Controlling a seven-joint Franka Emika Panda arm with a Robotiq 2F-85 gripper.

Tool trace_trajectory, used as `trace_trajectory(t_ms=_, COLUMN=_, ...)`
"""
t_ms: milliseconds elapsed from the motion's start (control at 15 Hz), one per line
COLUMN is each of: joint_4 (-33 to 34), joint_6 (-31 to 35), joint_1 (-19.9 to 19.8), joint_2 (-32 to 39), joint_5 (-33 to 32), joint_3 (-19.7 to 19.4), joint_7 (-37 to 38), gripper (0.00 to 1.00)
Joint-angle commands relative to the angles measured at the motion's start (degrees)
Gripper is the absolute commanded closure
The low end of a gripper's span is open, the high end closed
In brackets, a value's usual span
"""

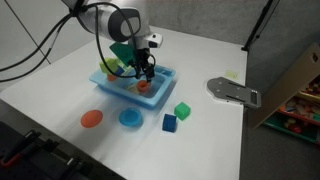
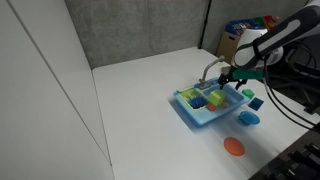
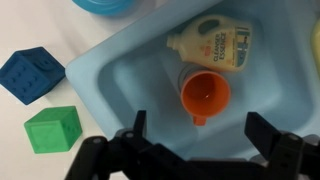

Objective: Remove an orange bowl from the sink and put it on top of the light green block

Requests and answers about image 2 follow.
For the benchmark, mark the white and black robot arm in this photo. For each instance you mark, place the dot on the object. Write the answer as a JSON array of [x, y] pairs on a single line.
[[283, 30]]

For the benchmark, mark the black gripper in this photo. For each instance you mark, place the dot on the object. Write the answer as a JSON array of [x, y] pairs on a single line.
[[227, 74]]

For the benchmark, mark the yellow-green dish rack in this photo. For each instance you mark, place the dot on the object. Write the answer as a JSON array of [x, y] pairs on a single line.
[[185, 96]]

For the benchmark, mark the blue plate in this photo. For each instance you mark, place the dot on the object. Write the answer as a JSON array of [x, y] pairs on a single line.
[[249, 118]]

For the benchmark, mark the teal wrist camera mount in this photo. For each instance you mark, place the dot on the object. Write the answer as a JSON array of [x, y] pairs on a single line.
[[248, 74]]

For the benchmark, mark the brown cardboard panel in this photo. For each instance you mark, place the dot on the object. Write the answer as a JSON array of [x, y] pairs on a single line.
[[225, 46]]

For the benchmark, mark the black perforated equipment stand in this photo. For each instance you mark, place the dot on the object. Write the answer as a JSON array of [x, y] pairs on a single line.
[[300, 160]]

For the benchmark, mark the light blue toy sink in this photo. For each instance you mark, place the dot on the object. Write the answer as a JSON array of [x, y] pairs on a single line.
[[203, 118]]

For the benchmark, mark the small orange toy cup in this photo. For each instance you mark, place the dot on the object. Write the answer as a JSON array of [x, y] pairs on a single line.
[[211, 107]]

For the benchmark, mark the orange toy plate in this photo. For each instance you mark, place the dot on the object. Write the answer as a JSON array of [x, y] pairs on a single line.
[[234, 146]]

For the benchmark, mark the black tripod pole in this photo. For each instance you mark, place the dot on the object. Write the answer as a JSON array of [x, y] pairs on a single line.
[[204, 23]]

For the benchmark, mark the light green block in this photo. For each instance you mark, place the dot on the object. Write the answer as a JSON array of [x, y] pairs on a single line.
[[216, 96]]

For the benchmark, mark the grey toy faucet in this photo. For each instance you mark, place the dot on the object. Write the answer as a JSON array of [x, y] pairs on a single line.
[[208, 68]]

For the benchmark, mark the dark blue block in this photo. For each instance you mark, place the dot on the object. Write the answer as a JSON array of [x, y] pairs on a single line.
[[256, 104]]

